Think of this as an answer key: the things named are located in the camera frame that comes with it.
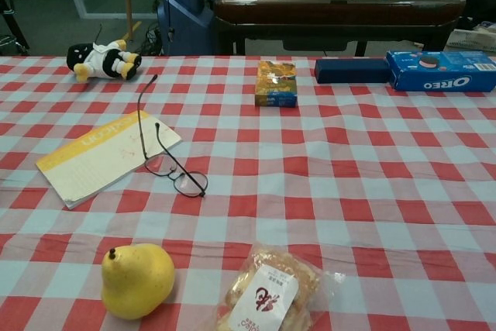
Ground small orange and blue box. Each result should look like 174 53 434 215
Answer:
254 60 298 108

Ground blue machine stand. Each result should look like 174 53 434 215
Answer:
157 0 216 57

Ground yellow and white notepad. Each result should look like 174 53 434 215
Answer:
36 109 183 211

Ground long dark blue box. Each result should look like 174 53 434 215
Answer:
314 58 391 84

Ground black white penguin plush toy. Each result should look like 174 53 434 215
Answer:
65 40 143 84

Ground dark wooden mahjong table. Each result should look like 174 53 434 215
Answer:
212 0 467 57

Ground bread in clear plastic bag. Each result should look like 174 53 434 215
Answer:
215 244 335 331

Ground blue Oreo cookie box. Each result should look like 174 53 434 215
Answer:
384 50 496 93

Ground white plastic basket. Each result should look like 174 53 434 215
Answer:
447 29 496 53

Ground red white checked tablecloth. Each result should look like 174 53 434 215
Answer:
0 54 496 331

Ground yellow pear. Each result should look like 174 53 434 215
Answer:
101 243 177 321

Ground light wooden pole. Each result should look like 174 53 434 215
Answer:
121 0 135 43

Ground black wire eyeglasses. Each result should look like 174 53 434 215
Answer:
136 74 208 198

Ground black bag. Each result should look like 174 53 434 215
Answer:
458 0 496 32

